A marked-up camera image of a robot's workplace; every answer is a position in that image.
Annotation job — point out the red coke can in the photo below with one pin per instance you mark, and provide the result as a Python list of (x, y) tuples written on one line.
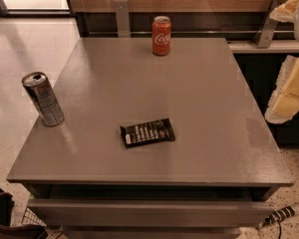
[(160, 35)]

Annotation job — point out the black object on floor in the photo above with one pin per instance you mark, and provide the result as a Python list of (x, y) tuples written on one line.
[(28, 231)]

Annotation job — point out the silver redbull can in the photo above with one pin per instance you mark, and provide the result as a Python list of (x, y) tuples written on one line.
[(39, 89)]

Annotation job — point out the left metal rail bracket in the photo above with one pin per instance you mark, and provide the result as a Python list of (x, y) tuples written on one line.
[(123, 18)]

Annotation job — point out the right metal rail bracket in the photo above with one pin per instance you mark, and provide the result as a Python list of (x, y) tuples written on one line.
[(264, 36)]

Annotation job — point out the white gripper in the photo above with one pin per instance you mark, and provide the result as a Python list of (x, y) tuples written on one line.
[(284, 104)]

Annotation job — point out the black snack bar wrapper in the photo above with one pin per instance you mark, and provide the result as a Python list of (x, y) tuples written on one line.
[(147, 133)]

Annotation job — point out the metal rail bracket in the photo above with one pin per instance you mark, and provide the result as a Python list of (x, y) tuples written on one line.
[(264, 36), (123, 18)]

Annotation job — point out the grey cabinet drawer front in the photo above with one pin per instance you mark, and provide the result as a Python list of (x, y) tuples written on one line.
[(149, 213)]

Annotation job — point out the wire mesh basket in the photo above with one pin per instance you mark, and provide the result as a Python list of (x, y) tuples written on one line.
[(30, 218)]

